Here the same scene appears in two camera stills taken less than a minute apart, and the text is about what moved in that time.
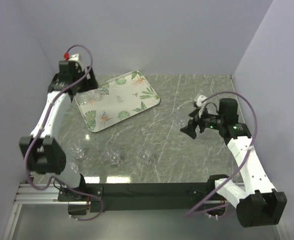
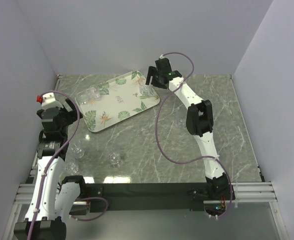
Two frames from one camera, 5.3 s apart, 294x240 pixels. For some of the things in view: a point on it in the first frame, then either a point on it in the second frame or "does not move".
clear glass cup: x=95 y=94 does not move
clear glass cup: x=180 y=121 does not move
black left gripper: x=90 y=84 -> x=72 y=115
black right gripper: x=190 y=129 -> x=152 y=71
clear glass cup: x=144 y=156 -> x=145 y=89
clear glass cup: x=83 y=98 does not move
